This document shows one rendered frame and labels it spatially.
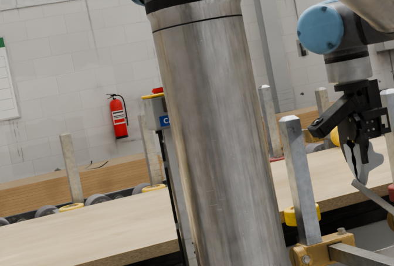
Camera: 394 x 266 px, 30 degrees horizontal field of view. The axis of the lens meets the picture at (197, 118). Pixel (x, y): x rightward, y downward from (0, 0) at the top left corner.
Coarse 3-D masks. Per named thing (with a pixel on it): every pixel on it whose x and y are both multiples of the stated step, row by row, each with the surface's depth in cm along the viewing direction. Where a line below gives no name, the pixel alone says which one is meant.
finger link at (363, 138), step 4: (356, 124) 148; (360, 128) 147; (360, 132) 146; (360, 136) 146; (364, 136) 146; (356, 140) 147; (360, 140) 146; (364, 140) 146; (368, 140) 146; (360, 144) 146; (364, 144) 146; (368, 144) 146; (360, 148) 147; (364, 148) 146; (364, 152) 146; (364, 156) 147; (364, 160) 147
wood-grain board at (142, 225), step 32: (320, 160) 239; (384, 160) 214; (160, 192) 235; (288, 192) 191; (320, 192) 183; (352, 192) 175; (384, 192) 178; (32, 224) 218; (64, 224) 207; (96, 224) 197; (128, 224) 188; (160, 224) 180; (0, 256) 178; (32, 256) 171; (64, 256) 164; (96, 256) 158; (128, 256) 157
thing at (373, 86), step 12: (348, 84) 147; (360, 84) 147; (372, 84) 150; (360, 96) 149; (372, 96) 150; (360, 108) 149; (372, 108) 150; (384, 108) 148; (348, 120) 148; (360, 120) 146; (372, 120) 149; (348, 132) 149; (372, 132) 149; (384, 132) 148
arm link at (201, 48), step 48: (144, 0) 87; (192, 0) 82; (240, 0) 87; (192, 48) 83; (240, 48) 85; (192, 96) 84; (240, 96) 84; (192, 144) 85; (240, 144) 84; (192, 192) 86; (240, 192) 84; (240, 240) 84
